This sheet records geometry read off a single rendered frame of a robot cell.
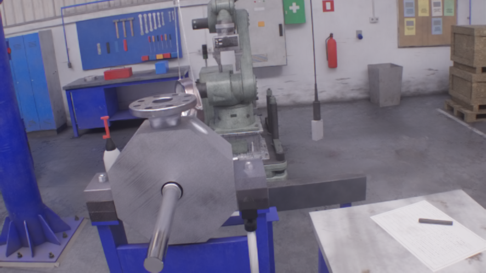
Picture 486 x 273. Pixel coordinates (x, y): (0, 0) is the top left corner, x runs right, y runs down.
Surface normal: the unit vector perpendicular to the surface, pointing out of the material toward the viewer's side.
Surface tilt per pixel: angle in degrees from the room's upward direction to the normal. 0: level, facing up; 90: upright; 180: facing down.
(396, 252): 0
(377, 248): 0
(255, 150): 90
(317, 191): 90
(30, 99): 90
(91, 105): 90
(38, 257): 0
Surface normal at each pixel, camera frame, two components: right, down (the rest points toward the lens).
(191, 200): 0.04, 0.29
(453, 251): -0.09, -0.95
